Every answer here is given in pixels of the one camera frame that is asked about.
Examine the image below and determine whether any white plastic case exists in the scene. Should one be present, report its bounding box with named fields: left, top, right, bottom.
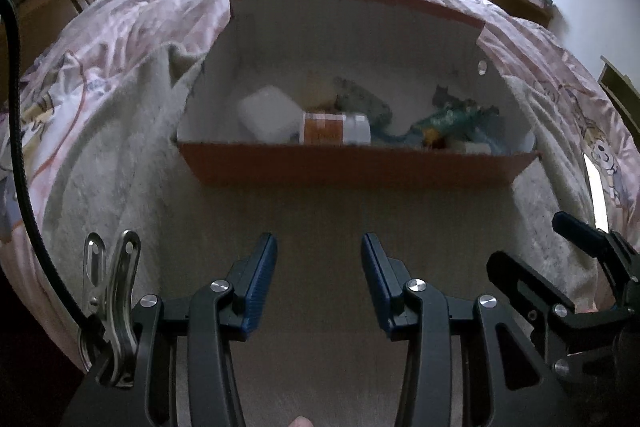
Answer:
left=237, top=86, right=307, bottom=142

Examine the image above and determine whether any orange cardboard box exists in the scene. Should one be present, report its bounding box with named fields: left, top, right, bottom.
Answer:
left=176, top=0, right=543, bottom=188

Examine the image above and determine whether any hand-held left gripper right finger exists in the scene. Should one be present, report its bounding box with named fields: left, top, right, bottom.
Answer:
left=361, top=233, right=556, bottom=427

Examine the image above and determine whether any dark wooden chair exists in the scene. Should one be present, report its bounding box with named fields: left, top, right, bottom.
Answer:
left=597, top=56, right=640, bottom=138

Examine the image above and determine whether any pink printed duvet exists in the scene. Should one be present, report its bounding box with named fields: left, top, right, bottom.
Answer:
left=0, top=0, right=640, bottom=308

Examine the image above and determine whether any mottled grey toy animal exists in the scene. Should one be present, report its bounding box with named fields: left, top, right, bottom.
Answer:
left=332, top=77, right=393, bottom=128

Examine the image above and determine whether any metal spring clip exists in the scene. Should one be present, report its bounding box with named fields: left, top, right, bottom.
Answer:
left=82, top=230, right=142, bottom=389

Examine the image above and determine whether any teal green toy figure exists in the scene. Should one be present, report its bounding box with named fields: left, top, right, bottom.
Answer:
left=410, top=106, right=501, bottom=140

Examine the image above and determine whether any orange label white bottle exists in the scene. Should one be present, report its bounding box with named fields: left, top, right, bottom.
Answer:
left=299, top=112, right=372, bottom=145

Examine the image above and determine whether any small grey toy figure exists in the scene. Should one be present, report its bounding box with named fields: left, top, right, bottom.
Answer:
left=432, top=84, right=458, bottom=110

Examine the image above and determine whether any cream fluffy blanket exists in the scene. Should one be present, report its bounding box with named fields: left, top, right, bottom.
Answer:
left=42, top=42, right=601, bottom=427

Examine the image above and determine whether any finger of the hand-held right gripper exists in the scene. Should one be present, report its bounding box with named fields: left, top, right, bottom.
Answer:
left=551, top=211, right=640, bottom=308
left=486, top=251, right=577, bottom=358

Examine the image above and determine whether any thick black cable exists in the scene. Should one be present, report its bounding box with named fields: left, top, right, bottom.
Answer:
left=0, top=0, right=96, bottom=333

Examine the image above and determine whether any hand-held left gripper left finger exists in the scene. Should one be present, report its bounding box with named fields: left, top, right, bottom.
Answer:
left=65, top=233, right=278, bottom=427

